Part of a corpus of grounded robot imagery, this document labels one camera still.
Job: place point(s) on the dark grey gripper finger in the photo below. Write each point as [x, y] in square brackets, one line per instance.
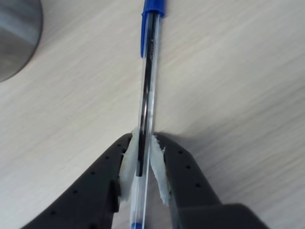
[95, 190]
[188, 181]

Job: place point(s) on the blue capped ballpoint pen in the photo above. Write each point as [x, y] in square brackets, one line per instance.
[152, 35]

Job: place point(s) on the silver metal cup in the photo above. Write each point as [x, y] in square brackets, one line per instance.
[16, 35]

